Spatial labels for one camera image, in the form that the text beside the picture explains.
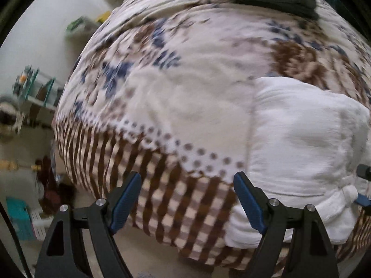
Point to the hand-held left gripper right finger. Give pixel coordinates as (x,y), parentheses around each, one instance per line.
(248,201)

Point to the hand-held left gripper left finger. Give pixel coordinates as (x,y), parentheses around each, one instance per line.
(127,199)

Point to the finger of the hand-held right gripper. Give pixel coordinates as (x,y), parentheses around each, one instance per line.
(365,172)
(363,200)

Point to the white pants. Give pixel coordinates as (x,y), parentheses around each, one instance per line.
(298,150)

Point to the brown checked bed sheet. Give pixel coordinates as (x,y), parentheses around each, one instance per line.
(174,202)

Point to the dark bag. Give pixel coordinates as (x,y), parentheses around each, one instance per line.
(55,191)

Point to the teal box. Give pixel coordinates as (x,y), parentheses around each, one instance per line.
(18,218)

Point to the floral blanket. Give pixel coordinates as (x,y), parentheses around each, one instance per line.
(203,87)

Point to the teal storage rack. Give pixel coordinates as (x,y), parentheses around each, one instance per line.
(37,89)

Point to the standing fan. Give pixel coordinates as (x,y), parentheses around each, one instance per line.
(8,115)

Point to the clear plastic container green lid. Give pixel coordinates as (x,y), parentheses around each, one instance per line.
(79,26)

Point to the yellow box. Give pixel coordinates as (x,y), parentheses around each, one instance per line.
(104,17)

